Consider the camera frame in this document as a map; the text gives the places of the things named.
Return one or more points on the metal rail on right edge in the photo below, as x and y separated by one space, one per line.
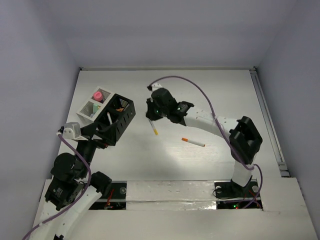
283 169

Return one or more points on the white pen orange cap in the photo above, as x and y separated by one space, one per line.
197 143

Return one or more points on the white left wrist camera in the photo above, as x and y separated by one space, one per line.
71 131

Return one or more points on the white pen pink cap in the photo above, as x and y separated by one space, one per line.
109 118

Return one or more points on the green highlighter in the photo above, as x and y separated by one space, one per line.
95 108

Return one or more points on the black slotted pen holder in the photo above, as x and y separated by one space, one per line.
124 118

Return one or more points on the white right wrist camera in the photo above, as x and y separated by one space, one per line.
153 87

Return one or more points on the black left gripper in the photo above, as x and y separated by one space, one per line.
92 135

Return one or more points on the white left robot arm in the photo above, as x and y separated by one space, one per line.
74 188

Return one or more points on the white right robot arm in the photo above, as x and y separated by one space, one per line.
241 135

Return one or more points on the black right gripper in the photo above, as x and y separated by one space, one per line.
150 113

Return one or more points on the white slotted container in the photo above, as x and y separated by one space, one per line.
85 111

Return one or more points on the white pen yellow cap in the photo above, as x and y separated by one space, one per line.
153 127

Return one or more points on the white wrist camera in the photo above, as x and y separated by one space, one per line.
153 87
71 131

